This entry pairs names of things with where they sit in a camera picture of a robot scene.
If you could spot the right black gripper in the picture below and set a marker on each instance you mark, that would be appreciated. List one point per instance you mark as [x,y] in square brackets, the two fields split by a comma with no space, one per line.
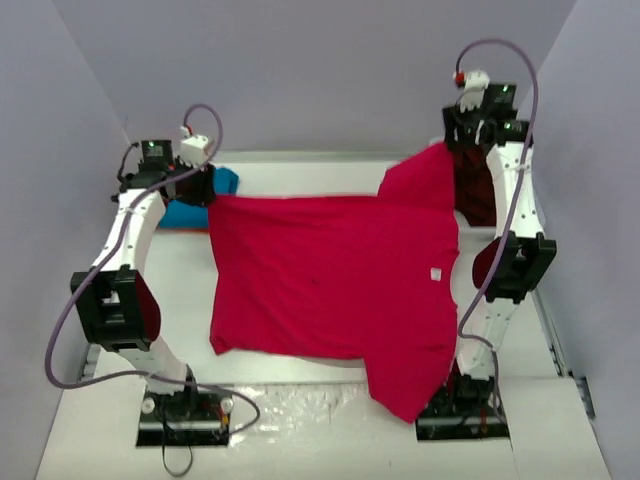
[460,132]

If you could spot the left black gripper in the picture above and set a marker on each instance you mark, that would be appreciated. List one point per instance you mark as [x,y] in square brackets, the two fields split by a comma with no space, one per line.
[201,185]

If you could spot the magenta t shirt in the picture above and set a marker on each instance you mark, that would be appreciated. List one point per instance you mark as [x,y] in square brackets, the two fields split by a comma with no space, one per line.
[355,277]

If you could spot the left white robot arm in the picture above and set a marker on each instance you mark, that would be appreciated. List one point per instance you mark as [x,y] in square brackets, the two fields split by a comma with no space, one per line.
[116,307]

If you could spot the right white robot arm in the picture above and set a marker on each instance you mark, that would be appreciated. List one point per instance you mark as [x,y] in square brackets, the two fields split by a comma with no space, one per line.
[512,265]

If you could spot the blue folded t shirt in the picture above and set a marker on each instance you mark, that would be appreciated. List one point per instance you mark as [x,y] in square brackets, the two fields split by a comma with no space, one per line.
[181,216]

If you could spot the dark red t shirt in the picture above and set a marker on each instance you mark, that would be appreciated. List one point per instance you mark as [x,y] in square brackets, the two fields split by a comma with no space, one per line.
[474,191]

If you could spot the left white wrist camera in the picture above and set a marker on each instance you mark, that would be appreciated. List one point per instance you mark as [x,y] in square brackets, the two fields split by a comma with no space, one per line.
[194,150]

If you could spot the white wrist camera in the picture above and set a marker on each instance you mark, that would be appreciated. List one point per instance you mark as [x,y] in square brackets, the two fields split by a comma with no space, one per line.
[194,150]
[473,85]

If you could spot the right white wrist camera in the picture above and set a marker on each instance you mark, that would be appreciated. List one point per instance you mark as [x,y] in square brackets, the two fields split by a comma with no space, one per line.
[473,85]

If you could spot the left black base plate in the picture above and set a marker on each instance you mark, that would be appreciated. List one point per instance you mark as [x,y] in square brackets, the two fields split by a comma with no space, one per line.
[189,418]

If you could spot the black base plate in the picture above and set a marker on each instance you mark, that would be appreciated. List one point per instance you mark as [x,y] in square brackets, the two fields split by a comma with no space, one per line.
[189,418]
[463,409]

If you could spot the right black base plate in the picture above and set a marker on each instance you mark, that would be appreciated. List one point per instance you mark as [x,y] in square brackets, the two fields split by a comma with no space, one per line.
[463,409]

